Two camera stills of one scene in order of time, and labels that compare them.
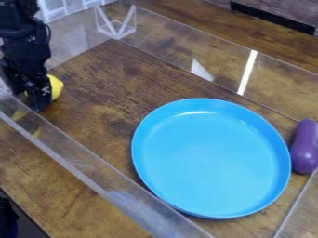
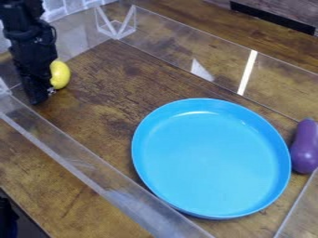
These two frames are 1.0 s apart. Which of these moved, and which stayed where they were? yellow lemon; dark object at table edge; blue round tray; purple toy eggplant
Moved: yellow lemon
Stayed: dark object at table edge; blue round tray; purple toy eggplant
